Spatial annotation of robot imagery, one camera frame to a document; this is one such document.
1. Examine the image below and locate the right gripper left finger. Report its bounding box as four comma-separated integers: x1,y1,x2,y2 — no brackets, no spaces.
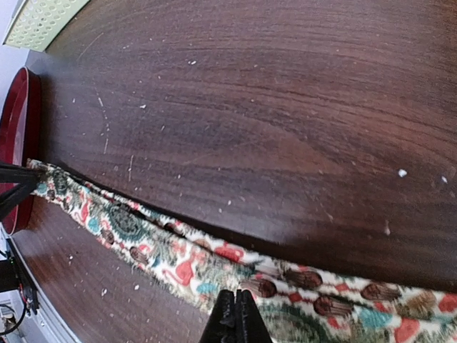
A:
201,290,236,343

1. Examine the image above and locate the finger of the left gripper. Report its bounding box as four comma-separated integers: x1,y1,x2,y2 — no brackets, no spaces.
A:
1,177,39,220
0,162,43,181

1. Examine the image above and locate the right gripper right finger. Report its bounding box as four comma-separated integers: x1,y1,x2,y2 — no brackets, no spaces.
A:
235,290,272,343

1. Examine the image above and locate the patterned paisley necktie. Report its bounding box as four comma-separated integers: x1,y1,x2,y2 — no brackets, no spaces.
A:
27,159,456,342

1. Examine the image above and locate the red round tray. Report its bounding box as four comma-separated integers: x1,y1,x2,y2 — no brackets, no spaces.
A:
0,66,43,236

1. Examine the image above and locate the pale green plastic basket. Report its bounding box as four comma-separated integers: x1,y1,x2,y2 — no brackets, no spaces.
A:
2,0,89,52

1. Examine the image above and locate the front aluminium rail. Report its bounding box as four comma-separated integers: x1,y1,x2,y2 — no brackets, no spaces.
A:
1,230,80,342

